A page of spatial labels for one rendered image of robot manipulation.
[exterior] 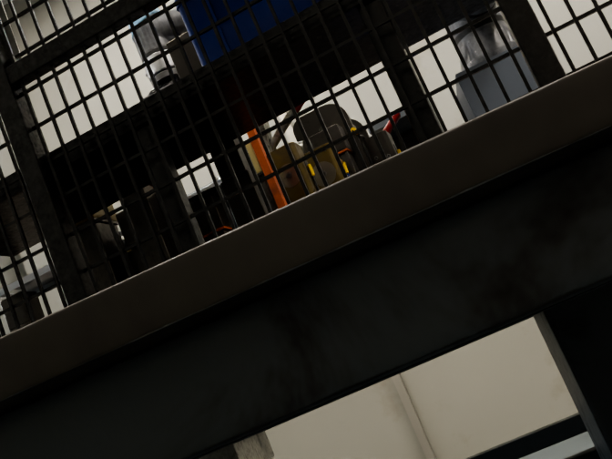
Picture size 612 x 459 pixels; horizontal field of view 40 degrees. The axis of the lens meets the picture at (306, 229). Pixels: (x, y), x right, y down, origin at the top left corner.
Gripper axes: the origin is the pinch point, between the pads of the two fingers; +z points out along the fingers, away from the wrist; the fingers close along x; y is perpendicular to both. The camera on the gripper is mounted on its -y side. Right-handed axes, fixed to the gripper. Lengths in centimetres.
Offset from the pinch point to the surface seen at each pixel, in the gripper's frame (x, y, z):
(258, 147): -15.7, -11.6, 7.2
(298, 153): -19.9, -2.1, 8.6
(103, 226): 9.4, -28.6, 12.6
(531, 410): -12, 281, 93
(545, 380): -24, 283, 82
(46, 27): 149, 261, -213
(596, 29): -122, 295, -69
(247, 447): 41, 67, 55
